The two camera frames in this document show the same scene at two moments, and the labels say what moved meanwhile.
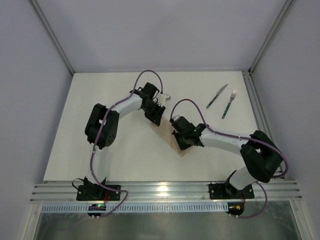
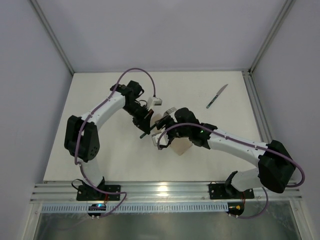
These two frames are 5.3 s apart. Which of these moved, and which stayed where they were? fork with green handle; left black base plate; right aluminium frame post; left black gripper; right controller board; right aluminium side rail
Moved: left black gripper; fork with green handle
Stayed: right aluminium frame post; right controller board; left black base plate; right aluminium side rail
